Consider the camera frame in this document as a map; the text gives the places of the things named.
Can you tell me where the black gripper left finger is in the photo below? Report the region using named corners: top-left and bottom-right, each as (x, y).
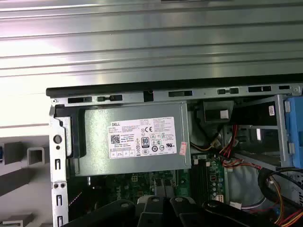
top-left (62, 195), bottom-right (170, 227)

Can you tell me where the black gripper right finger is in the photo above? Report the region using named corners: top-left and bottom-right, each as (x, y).
top-left (169, 196), bottom-right (287, 227)

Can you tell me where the black RAM slot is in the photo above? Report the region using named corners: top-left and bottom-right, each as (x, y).
top-left (204, 162), bottom-right (210, 201)
top-left (196, 162), bottom-right (201, 201)
top-left (191, 162), bottom-right (197, 201)
top-left (200, 162), bottom-right (205, 201)

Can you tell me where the green motherboard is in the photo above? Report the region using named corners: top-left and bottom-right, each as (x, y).
top-left (67, 153), bottom-right (225, 206)

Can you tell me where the grey Dell power supply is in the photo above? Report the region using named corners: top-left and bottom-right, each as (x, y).
top-left (74, 101), bottom-right (191, 177)

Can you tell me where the open black PC case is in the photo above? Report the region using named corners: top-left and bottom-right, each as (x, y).
top-left (46, 80), bottom-right (303, 227)

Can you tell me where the metal optical drive cage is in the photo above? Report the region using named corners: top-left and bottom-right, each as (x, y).
top-left (223, 94), bottom-right (288, 172)

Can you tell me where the blue plastic bay latch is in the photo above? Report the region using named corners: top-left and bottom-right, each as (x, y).
top-left (284, 96), bottom-right (303, 170)

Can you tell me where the grey parts rack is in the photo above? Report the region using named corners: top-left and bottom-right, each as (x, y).
top-left (0, 134), bottom-right (54, 227)

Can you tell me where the yellow black wire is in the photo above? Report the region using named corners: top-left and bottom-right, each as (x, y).
top-left (190, 138), bottom-right (222, 152)

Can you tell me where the black cable loop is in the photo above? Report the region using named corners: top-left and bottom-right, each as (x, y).
top-left (257, 166), bottom-right (303, 205)

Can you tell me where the red orange wire bundle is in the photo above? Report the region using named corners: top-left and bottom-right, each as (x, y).
top-left (219, 124), bottom-right (262, 170)

